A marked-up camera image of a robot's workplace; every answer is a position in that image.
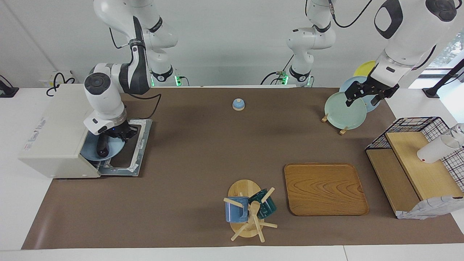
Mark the small light blue plate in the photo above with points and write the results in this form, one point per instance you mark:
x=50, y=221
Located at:
x=88, y=150

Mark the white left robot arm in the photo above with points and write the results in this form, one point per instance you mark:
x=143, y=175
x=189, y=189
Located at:
x=409, y=36

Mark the white plastic cup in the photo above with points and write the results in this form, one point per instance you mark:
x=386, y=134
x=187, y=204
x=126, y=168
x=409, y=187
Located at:
x=435, y=150

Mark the dark purple eggplant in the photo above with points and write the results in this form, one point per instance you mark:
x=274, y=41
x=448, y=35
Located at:
x=102, y=148

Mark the yellow plate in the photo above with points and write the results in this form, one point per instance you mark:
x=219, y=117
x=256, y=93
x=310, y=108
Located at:
x=364, y=69

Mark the black camera stand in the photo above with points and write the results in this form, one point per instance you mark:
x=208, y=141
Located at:
x=431, y=92

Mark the blue mug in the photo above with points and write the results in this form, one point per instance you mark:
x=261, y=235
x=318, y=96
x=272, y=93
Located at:
x=235, y=212

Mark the pale green plate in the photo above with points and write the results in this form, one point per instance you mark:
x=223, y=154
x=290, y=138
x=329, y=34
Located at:
x=344, y=114

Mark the white checked cloth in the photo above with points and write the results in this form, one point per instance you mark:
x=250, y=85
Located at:
x=427, y=208

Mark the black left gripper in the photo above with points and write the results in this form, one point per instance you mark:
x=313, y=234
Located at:
x=378, y=87

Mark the large light blue plate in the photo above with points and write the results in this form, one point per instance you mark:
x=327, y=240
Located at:
x=371, y=103

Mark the brown table mat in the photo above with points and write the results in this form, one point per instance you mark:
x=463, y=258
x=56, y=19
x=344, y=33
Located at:
x=203, y=156

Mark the black clamp mount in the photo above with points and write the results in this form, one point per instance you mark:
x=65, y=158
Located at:
x=7, y=92

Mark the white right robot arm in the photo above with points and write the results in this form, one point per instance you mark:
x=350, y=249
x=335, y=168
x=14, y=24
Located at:
x=105, y=98

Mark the wooden serving tray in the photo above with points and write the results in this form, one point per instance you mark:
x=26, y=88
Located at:
x=324, y=188

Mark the wooden mug tree stand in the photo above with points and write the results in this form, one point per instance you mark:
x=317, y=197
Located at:
x=244, y=188

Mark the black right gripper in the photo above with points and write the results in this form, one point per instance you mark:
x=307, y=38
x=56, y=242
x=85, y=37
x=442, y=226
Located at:
x=117, y=131

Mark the wooden step shelf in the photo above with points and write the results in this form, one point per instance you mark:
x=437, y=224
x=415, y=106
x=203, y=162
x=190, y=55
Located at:
x=427, y=177

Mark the glass oven door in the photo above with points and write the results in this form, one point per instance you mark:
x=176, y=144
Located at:
x=119, y=172

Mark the cream toaster oven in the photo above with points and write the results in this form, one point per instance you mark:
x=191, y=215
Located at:
x=54, y=137

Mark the wooden plate rack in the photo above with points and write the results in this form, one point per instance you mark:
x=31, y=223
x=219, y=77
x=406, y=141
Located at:
x=343, y=130

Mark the dark green mug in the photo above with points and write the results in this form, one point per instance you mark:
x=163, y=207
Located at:
x=266, y=208

